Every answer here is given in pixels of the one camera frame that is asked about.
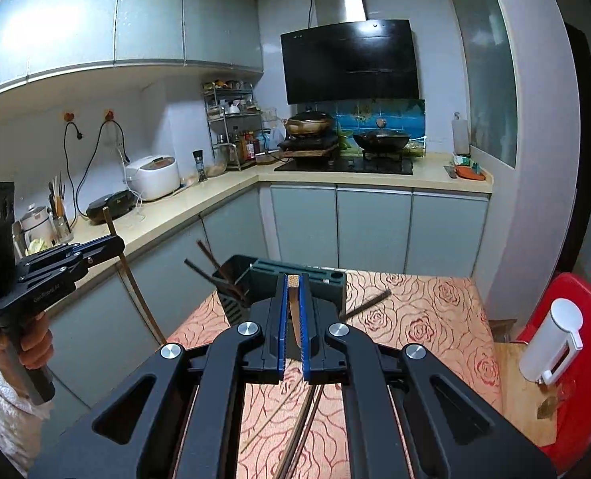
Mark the orange cloth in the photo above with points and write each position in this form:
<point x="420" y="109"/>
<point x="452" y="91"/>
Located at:
<point x="472" y="174"/>

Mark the black gas stove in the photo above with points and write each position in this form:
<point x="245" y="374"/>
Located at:
<point x="345" y="165"/>

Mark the white electric kettle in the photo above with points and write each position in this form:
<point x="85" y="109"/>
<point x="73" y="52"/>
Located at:
<point x="549" y="344"/>

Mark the white pot with lid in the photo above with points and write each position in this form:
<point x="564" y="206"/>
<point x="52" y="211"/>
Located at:
<point x="37" y="227"/>

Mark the metal utensil cup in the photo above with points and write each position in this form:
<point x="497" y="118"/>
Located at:
<point x="63" y="229"/>

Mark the bunch of kitchen utensils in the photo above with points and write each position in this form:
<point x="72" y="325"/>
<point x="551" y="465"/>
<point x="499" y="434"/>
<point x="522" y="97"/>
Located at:
<point x="58" y="197"/>

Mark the grey base cabinets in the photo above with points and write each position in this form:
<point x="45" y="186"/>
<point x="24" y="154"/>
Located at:
<point x="375" y="229"/>

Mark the black range hood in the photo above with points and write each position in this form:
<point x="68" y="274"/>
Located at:
<point x="350" y="62"/>

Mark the white rice cooker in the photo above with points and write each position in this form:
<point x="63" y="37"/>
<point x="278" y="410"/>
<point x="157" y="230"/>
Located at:
<point x="153" y="179"/>

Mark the green scouring pad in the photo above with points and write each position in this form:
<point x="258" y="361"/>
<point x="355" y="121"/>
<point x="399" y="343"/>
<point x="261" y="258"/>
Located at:
<point x="467" y="161"/>

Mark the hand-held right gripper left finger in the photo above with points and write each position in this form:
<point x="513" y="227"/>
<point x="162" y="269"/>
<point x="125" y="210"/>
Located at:
<point x="281" y="319"/>

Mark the black wok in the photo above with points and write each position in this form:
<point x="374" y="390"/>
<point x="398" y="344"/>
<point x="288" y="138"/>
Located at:
<point x="381" y="139"/>

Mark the dark wooden chopstick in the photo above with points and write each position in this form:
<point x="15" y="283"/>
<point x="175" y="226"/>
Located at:
<point x="315" y="401"/>
<point x="200" y="269"/>
<point x="367" y="304"/>

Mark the golden wok with lid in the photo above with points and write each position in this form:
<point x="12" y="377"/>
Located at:
<point x="309" y="123"/>

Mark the frosted glass panel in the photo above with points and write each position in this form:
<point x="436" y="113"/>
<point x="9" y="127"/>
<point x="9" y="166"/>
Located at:
<point x="485" y="60"/>

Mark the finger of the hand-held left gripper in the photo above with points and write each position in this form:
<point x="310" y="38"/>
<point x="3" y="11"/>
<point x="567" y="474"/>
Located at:
<point x="96" y="247"/>
<point x="76" y="267"/>

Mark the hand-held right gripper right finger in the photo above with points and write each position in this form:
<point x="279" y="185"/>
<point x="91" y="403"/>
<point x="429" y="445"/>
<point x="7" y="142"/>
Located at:
<point x="304" y="324"/>

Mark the person's left hand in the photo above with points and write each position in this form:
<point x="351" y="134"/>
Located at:
<point x="36" y="342"/>

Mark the glass bowl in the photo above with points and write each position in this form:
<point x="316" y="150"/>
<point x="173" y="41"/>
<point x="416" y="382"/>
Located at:
<point x="217" y="168"/>

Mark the black electric griddle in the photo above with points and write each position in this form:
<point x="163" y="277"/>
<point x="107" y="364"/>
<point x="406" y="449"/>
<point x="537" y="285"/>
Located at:
<point x="110" y="207"/>

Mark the napa cabbage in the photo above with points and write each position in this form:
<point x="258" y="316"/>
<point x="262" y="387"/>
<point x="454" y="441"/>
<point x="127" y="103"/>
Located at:
<point x="40" y="246"/>

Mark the brown wooden chopstick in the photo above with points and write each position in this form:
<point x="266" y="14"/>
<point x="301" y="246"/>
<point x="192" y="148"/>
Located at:
<point x="219" y="261"/>
<point x="210" y="259"/>
<point x="136" y="299"/>

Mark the light wooden chopstick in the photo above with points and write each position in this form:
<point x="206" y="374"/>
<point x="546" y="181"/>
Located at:
<point x="263" y="426"/>
<point x="295" y="319"/>

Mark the red plastic stool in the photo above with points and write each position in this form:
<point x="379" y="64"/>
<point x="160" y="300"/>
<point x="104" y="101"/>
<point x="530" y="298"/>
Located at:
<point x="584" y="409"/>

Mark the grey wall cabinets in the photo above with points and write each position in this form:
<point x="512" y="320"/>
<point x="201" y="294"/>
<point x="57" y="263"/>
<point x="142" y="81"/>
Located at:
<point x="125" y="15"/>

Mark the pepper grinder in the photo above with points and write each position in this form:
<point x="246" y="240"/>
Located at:
<point x="200" y="167"/>

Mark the person's left forearm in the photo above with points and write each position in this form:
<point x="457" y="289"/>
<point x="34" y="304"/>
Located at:
<point x="6" y="409"/>

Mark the blue backsplash picture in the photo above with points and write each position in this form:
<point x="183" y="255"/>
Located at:
<point x="370" y="114"/>

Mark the metal spice rack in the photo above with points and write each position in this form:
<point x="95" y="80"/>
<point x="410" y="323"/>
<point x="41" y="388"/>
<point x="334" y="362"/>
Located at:
<point x="233" y="119"/>

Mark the black induction cooker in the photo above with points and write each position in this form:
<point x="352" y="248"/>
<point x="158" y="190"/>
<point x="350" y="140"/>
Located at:
<point x="308" y="145"/>

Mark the beige kitchen countertop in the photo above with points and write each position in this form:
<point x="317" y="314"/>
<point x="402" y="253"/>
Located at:
<point x="190" y="214"/>

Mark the group of seasoning bottles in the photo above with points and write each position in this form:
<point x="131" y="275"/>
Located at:
<point x="243" y="147"/>

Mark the dark grey utensil holder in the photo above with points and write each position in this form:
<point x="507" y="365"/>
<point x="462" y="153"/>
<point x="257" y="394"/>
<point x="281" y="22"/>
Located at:
<point x="332" y="287"/>

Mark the clear plastic jug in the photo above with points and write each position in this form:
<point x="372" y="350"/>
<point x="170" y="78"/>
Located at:
<point x="268" y="144"/>

